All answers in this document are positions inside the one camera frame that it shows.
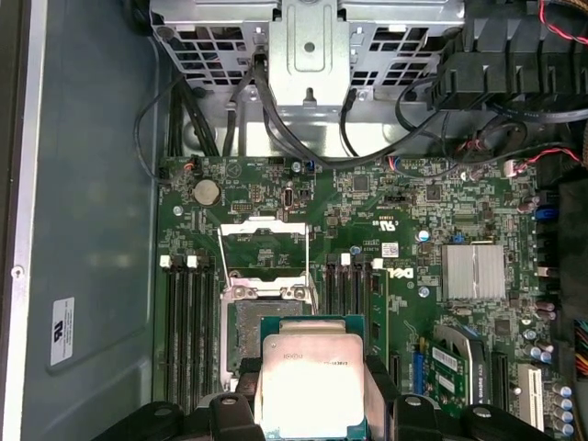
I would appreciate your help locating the silver coin battery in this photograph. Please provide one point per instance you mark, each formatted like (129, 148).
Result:
(206, 192)

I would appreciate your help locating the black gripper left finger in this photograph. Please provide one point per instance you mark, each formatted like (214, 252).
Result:
(229, 413)

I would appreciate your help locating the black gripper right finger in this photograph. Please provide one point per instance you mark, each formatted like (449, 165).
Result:
(413, 413)

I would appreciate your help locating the silver chipset heatsink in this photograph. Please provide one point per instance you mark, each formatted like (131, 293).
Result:
(473, 271)

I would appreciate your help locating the white label sticker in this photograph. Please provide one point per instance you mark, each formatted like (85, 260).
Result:
(62, 331)

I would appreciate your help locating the white expansion slot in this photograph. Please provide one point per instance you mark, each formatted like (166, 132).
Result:
(533, 395)

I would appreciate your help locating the black PC case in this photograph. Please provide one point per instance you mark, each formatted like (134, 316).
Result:
(92, 184)

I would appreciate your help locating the black graphics card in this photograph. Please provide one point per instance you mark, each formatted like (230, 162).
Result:
(455, 367)

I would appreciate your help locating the metal locking lever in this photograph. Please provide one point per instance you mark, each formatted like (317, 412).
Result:
(312, 298)

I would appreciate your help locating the metal socket cover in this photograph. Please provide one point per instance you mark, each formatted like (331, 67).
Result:
(264, 225)

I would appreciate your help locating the silver disk bay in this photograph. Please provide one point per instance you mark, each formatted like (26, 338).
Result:
(308, 59)

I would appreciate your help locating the CPU with silver top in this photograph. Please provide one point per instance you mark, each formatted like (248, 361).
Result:
(312, 386)

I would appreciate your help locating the CPU socket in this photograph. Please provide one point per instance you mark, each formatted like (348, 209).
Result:
(248, 331)

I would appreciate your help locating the green motherboard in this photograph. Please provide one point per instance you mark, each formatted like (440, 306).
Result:
(367, 216)

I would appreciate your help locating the black RAM slot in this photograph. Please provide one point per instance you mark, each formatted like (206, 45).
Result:
(332, 289)
(172, 331)
(197, 331)
(184, 331)
(210, 331)
(359, 289)
(346, 289)

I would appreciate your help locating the black fan housing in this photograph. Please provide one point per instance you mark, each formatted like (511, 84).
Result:
(505, 55)

